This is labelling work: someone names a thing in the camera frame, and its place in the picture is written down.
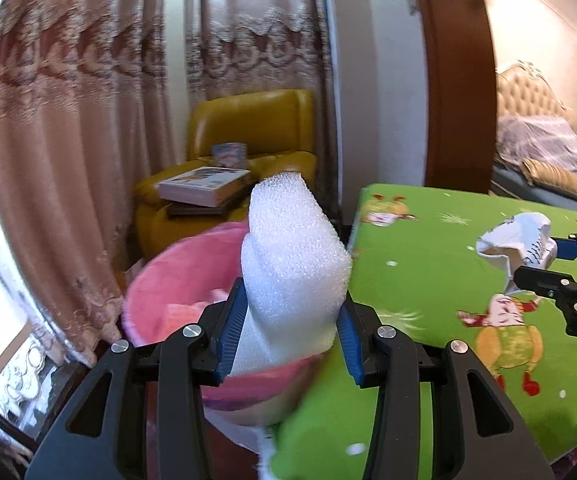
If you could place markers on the flat white box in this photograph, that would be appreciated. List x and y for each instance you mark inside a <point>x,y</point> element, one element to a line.
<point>198,187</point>

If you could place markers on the wide beige lace-trimmed curtain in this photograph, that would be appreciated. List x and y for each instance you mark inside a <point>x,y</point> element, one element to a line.
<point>68,135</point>

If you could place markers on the beige tufted headboard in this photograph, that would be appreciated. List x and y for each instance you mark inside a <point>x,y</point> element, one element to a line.
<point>528,95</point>

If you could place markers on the pink plastic bag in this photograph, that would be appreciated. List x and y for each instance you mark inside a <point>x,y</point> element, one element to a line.
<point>168,270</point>

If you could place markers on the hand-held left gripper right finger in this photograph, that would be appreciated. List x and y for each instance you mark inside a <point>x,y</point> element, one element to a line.
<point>351,345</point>

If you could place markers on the yellow leather armchair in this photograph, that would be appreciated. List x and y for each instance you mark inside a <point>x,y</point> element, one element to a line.
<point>248,120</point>

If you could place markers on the white foam sheet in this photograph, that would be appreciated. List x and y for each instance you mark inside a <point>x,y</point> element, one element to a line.
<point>288,260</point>

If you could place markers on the dark flat book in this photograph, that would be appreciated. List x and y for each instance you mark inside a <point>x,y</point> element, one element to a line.
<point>193,210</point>

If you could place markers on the green cartoon print tablecloth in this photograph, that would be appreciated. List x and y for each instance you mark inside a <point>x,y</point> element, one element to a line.
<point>443,270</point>

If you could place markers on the blue bed mattress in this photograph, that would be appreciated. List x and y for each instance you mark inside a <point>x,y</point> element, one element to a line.
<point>505,180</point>

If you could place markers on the white paper box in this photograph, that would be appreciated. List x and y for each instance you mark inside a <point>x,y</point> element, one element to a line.
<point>508,240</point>

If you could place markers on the white lace curtain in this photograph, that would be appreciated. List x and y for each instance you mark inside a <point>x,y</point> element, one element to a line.
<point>23,375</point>

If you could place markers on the narrow beige lace-trimmed curtain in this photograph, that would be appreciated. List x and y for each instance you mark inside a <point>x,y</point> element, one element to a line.
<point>258,35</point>

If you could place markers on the small blue and white box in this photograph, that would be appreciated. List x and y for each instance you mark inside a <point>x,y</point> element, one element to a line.
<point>229,154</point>

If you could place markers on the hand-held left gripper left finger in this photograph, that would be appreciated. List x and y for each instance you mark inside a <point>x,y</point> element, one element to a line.
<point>231,330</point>

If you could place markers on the gold striped cushion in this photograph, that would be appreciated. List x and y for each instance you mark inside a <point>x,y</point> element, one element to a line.
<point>558,180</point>

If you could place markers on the brown wooden cabinet panel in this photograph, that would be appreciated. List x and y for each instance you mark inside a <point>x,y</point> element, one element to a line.
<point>456,85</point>

